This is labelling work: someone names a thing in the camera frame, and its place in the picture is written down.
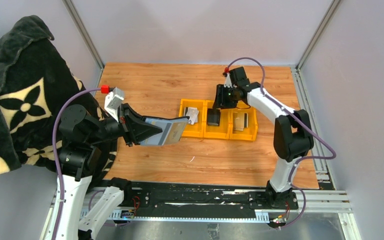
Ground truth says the yellow bin middle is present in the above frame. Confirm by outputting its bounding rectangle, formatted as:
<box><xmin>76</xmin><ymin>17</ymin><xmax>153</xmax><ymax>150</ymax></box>
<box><xmin>203</xmin><ymin>99</ymin><xmax>234</xmax><ymax>140</ymax></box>

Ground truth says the yellow bin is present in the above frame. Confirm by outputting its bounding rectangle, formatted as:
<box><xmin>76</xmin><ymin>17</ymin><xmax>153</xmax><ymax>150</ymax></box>
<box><xmin>203</xmin><ymin>99</ymin><xmax>234</xmax><ymax>140</ymax></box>
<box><xmin>230</xmin><ymin>102</ymin><xmax>258</xmax><ymax>142</ymax></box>
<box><xmin>178</xmin><ymin>98</ymin><xmax>208</xmax><ymax>139</ymax></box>

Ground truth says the black floral blanket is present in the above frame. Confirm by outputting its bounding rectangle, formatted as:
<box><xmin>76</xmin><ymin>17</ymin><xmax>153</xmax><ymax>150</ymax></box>
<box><xmin>0</xmin><ymin>14</ymin><xmax>118</xmax><ymax>196</ymax></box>

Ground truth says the black leather card holder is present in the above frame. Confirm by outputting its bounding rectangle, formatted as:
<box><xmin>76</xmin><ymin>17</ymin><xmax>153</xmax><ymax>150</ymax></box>
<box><xmin>139</xmin><ymin>116</ymin><xmax>189</xmax><ymax>146</ymax></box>

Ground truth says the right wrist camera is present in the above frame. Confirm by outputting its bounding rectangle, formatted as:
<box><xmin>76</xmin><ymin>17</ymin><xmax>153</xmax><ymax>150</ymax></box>
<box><xmin>223</xmin><ymin>72</ymin><xmax>233</xmax><ymax>88</ymax></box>

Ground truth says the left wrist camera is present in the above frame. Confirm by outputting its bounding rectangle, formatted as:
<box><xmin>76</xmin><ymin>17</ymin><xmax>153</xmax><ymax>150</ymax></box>
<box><xmin>104</xmin><ymin>87</ymin><xmax>125</xmax><ymax>123</ymax></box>

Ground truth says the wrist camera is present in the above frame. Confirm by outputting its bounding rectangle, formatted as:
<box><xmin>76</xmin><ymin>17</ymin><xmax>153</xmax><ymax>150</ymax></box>
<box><xmin>104</xmin><ymin>87</ymin><xmax>125</xmax><ymax>123</ymax></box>
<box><xmin>223</xmin><ymin>72</ymin><xmax>233</xmax><ymax>88</ymax></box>

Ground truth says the black VIP card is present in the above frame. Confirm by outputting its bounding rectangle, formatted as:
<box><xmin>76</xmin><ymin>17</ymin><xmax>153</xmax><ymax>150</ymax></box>
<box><xmin>206</xmin><ymin>108</ymin><xmax>221</xmax><ymax>127</ymax></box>

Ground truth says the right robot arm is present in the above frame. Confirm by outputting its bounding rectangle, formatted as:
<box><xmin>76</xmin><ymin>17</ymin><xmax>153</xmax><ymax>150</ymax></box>
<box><xmin>213</xmin><ymin>67</ymin><xmax>314</xmax><ymax>209</ymax></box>

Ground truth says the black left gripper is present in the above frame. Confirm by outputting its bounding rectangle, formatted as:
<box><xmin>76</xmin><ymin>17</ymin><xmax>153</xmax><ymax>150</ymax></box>
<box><xmin>87</xmin><ymin>102</ymin><xmax>163</xmax><ymax>145</ymax></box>

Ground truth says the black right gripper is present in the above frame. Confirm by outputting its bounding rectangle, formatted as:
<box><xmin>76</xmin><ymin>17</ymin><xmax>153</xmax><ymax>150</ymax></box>
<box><xmin>212</xmin><ymin>84</ymin><xmax>238</xmax><ymax>109</ymax></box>

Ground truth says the yellow bin left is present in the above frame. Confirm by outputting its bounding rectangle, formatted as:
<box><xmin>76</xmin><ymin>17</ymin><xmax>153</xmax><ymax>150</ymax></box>
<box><xmin>178</xmin><ymin>98</ymin><xmax>208</xmax><ymax>139</ymax></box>

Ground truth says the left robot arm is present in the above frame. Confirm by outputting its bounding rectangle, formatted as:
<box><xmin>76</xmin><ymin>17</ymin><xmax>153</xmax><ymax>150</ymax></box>
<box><xmin>45</xmin><ymin>103</ymin><xmax>172</xmax><ymax>240</ymax></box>

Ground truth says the yellow bin right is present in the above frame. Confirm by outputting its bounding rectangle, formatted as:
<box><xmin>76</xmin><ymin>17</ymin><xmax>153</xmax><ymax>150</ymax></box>
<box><xmin>230</xmin><ymin>102</ymin><xmax>258</xmax><ymax>142</ymax></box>

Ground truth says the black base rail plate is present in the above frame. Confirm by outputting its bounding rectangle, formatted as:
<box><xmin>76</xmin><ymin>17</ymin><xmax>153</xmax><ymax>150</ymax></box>
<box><xmin>121</xmin><ymin>181</ymin><xmax>298</xmax><ymax>219</ymax></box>

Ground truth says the silver card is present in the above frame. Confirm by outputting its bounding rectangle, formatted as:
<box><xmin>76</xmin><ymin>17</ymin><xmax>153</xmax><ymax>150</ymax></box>
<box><xmin>183</xmin><ymin>107</ymin><xmax>199</xmax><ymax>125</ymax></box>

